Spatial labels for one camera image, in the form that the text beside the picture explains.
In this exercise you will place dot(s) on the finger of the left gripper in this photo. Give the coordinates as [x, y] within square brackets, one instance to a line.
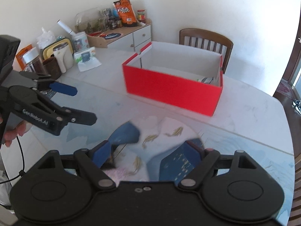
[44, 82]
[39, 110]

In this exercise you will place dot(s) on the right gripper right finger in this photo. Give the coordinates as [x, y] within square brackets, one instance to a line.
[204, 165]

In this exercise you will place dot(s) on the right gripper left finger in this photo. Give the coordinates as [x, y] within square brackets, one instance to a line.
[90, 162]

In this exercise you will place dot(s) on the pink noodle packet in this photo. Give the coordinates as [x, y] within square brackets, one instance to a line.
[117, 174]

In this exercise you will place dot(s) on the white blue tissue pack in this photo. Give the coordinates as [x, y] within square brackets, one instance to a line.
[207, 80]

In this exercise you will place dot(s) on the person left hand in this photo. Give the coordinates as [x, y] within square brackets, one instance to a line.
[22, 128]

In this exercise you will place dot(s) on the glass jar dark contents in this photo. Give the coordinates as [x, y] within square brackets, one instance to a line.
[33, 62]

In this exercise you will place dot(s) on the orange carton box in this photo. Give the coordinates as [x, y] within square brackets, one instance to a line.
[20, 54]

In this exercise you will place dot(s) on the white thermos mug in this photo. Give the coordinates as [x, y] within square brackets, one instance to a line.
[64, 56]

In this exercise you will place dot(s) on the wet wipes pack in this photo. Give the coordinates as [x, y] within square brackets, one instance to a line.
[86, 59]

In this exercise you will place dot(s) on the white patterned cup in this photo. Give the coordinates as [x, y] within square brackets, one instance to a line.
[80, 41]

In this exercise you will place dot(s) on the white lint roller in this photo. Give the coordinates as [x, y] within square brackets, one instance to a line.
[66, 28]

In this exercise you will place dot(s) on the red cardboard box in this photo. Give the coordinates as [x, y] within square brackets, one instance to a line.
[167, 73]

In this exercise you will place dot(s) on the glass terrarium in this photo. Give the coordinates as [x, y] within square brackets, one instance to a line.
[92, 20]

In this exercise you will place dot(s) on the white drawer cabinet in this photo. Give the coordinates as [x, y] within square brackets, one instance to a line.
[131, 39]

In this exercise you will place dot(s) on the orange snack bag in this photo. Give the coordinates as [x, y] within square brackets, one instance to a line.
[126, 13]

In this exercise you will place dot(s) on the brown wooden chair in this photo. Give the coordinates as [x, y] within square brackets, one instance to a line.
[208, 40]

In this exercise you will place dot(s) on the red lid jar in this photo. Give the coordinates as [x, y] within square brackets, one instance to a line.
[141, 16]

